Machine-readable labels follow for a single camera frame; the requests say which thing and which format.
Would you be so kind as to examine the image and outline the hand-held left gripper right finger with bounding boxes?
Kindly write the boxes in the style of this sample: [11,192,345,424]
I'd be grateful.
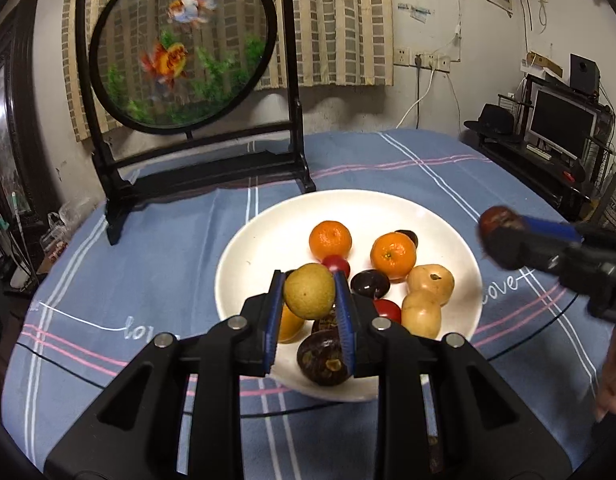
[332,270,573,480]

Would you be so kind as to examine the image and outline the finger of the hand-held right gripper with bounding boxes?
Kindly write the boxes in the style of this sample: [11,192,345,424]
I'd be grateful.
[518,215,586,244]
[482,229,569,277]

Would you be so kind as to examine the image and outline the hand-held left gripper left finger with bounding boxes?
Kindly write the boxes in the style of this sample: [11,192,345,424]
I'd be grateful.
[44,269,289,480]

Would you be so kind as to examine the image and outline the brown mangosteen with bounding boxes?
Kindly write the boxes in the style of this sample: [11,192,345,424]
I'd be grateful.
[310,310,341,336]
[296,336,353,387]

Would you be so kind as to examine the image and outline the dark brown oval fruit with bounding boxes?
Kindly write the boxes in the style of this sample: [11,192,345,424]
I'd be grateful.
[478,205,523,246]

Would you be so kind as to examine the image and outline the red cherry tomato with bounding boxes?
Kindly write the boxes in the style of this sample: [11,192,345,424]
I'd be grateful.
[322,254,351,277]
[373,299,403,325]

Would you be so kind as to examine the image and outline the small yellow longan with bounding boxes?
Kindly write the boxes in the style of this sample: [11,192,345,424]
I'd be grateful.
[283,263,337,320]

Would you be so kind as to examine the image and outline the yellow oval fruit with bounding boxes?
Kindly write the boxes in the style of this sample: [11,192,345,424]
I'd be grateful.
[401,290,443,339]

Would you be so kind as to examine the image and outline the white oval plate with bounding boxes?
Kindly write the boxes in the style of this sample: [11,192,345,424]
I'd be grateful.
[214,189,484,403]

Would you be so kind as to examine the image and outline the large orange mandarin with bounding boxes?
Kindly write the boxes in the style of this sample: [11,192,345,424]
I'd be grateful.
[370,231,419,282]

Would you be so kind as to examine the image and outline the person's right hand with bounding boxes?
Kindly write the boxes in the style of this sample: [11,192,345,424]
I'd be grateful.
[594,327,616,423]

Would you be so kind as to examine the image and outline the yellow orange round fruit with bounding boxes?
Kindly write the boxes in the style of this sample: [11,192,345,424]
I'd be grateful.
[277,305,305,344]

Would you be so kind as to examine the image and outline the grey metal grille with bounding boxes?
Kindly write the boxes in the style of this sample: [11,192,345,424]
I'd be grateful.
[590,172,616,233]

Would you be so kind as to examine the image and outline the small orange mandarin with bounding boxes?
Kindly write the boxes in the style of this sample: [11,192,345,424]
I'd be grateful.
[308,220,353,261]

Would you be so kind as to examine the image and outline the tan round fruit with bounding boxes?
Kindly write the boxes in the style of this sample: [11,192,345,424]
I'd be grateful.
[407,264,455,307]

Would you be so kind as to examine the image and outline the black computer monitor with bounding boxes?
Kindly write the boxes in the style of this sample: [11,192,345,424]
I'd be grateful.
[528,85,598,158]

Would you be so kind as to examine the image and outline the black hat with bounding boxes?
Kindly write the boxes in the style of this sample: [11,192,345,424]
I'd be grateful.
[464,103,523,143]

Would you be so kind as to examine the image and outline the blue striped tablecloth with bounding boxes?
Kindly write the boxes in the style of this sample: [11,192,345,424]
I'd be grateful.
[0,129,616,480]

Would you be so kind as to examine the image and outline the black speaker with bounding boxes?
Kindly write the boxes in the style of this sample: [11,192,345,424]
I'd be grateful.
[569,53,601,93]

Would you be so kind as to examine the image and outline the cardboard box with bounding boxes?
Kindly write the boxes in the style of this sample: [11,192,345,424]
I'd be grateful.
[520,51,563,78]

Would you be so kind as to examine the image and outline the white socket strip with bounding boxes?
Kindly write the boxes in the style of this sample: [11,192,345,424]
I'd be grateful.
[413,52,451,72]

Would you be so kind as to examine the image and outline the clear plastic bags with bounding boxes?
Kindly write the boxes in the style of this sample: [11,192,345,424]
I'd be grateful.
[38,205,84,261]

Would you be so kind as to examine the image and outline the beige checked curtain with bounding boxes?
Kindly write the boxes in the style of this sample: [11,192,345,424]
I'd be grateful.
[62,0,395,143]

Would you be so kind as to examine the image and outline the round goldfish screen black stand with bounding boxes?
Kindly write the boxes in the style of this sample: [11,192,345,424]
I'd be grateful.
[75,0,317,246]

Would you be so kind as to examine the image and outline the dark wood framed panel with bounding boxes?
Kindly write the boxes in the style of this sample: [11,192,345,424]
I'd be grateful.
[0,0,56,231]

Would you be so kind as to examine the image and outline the white power cable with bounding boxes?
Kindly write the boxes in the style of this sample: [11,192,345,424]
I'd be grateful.
[397,65,436,130]

